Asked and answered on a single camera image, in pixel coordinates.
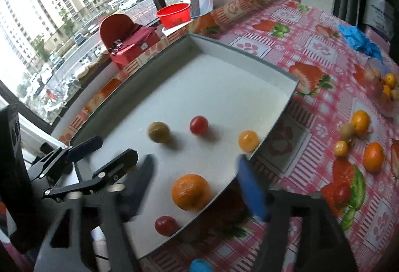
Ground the clear plastic fruit bowl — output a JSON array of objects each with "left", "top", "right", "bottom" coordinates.
[{"left": 363, "top": 57, "right": 398, "bottom": 118}]

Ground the small orange kumquat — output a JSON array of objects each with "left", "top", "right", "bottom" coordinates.
[{"left": 238, "top": 130, "right": 260, "bottom": 153}]

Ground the pink strawberry tablecloth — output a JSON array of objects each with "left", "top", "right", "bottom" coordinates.
[{"left": 60, "top": 0, "right": 398, "bottom": 271}]

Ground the red plastic basin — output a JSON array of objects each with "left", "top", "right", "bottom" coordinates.
[{"left": 156, "top": 2, "right": 191, "bottom": 29}]

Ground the brown kiwi fruit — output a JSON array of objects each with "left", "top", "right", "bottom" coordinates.
[{"left": 339, "top": 123, "right": 355, "bottom": 143}]

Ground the white shallow tray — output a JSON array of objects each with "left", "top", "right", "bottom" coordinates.
[{"left": 71, "top": 34, "right": 298, "bottom": 258}]

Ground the red cherry tomato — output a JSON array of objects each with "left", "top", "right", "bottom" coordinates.
[
  {"left": 189, "top": 116, "right": 209, "bottom": 136},
  {"left": 154, "top": 215, "right": 179, "bottom": 237},
  {"left": 333, "top": 182, "right": 351, "bottom": 208}
]

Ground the blue gloves pile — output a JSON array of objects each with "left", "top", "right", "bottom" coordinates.
[{"left": 337, "top": 24, "right": 384, "bottom": 63}]

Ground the big orange mandarin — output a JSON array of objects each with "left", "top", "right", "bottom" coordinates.
[{"left": 171, "top": 174, "right": 212, "bottom": 211}]

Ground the orange fruit near bowl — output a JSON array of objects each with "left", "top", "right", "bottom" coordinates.
[{"left": 351, "top": 110, "right": 371, "bottom": 136}]

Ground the red plastic chair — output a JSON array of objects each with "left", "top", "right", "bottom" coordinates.
[{"left": 100, "top": 14, "right": 160, "bottom": 70}]

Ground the small yellow kumquat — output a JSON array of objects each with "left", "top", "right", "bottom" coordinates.
[{"left": 333, "top": 140, "right": 349, "bottom": 157}]

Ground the large mandarin orange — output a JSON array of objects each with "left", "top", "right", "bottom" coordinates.
[{"left": 363, "top": 142, "right": 385, "bottom": 174}]

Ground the brown round fruit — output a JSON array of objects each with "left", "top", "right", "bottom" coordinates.
[{"left": 147, "top": 121, "right": 170, "bottom": 144}]

